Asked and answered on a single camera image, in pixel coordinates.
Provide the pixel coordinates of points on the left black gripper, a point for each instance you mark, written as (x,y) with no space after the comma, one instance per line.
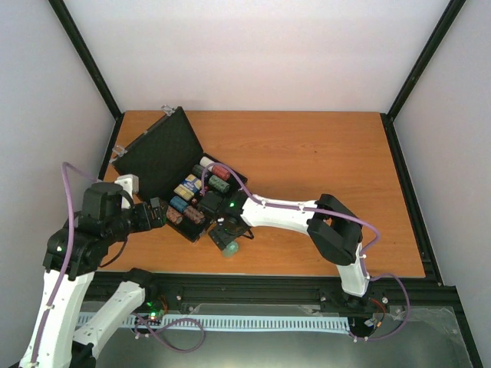
(148,221)

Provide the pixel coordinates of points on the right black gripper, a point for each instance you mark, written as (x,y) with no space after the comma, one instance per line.
(223,238)

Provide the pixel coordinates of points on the light green poker chip stack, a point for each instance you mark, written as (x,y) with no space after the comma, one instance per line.
(231,249)

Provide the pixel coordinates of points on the orange white poker chip stack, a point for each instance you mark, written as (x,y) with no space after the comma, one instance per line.
(173,215)

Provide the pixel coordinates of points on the light blue poker chip stack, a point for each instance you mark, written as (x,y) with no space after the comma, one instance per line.
(179,204)

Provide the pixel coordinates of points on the blue yellow card deck box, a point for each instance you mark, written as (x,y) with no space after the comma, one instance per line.
(189,188)

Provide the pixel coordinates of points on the dark green poker chip stack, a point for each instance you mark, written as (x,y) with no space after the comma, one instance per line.
(218,184)

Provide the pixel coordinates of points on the black poker set case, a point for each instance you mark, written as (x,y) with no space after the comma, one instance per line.
(162,157)

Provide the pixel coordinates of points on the red poker chip stack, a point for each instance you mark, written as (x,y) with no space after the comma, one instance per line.
(220,172)

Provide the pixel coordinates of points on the dark blue poker chip stack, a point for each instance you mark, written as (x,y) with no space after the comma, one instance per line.
(199,172)

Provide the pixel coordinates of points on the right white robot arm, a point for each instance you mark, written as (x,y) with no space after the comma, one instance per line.
(333,229)

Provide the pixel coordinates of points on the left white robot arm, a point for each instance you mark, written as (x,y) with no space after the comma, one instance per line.
(108,215)

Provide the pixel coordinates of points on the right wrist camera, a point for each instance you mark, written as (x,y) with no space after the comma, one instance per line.
(210,204)

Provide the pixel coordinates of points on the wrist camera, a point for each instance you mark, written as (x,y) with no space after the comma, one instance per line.
(129,184)
(210,204)

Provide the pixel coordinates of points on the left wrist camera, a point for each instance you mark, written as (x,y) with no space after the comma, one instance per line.
(129,184)

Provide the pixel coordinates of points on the white slotted cable duct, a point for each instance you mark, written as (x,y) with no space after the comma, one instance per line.
(235,323)

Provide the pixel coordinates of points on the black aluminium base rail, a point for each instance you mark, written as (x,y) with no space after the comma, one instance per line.
(183,291)

